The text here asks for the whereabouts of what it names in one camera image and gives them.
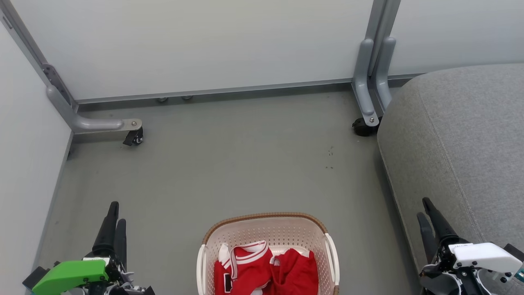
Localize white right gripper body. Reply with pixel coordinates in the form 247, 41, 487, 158
420, 241, 524, 295

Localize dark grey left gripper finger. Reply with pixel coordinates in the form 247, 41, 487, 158
114, 218, 127, 269
92, 201, 120, 258

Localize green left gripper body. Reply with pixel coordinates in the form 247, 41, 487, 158
23, 256, 156, 295

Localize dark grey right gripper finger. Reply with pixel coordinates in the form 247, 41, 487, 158
422, 197, 468, 247
417, 212, 438, 264

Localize red jersey with striped trim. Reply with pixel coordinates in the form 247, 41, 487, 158
214, 241, 274, 295

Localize red shorts with white patches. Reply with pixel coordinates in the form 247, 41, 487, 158
270, 248, 319, 295

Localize grey fabric sofa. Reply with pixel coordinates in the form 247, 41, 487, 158
377, 63, 524, 295

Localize small black caster wheel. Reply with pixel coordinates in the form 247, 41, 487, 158
123, 127, 144, 147

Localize large black caster wheel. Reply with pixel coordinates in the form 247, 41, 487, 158
352, 117, 382, 137

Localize beige perforated laundry basket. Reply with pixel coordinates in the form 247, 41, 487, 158
196, 212, 340, 295

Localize grey partition bottom rail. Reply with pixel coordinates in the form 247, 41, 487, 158
76, 73, 426, 105

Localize grey partition post with bracket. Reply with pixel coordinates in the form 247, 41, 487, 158
0, 0, 78, 111

